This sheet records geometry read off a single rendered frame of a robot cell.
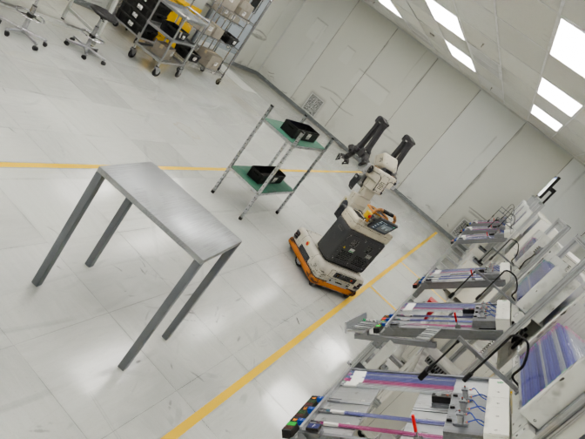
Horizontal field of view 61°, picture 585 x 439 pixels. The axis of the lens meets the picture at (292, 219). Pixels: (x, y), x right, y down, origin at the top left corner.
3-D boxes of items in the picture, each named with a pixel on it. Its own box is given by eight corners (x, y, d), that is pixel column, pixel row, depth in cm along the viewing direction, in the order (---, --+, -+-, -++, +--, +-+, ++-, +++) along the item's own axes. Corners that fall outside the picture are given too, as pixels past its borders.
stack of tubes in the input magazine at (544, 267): (517, 303, 295) (551, 271, 286) (516, 286, 341) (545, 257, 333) (534, 318, 292) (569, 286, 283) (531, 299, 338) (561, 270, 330)
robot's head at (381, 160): (397, 173, 496) (399, 159, 500) (383, 165, 484) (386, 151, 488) (386, 175, 507) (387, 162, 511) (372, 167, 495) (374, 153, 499)
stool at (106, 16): (54, 39, 588) (76, -4, 570) (76, 39, 637) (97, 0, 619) (93, 67, 595) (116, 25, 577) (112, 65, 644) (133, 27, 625)
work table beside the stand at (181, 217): (89, 261, 311) (151, 161, 286) (169, 338, 302) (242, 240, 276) (30, 281, 269) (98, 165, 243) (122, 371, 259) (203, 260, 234)
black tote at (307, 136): (292, 138, 492) (299, 129, 489) (279, 127, 497) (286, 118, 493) (313, 142, 544) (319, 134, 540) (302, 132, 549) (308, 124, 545)
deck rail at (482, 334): (385, 336, 325) (384, 327, 325) (386, 335, 327) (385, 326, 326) (503, 341, 296) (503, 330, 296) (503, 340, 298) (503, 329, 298)
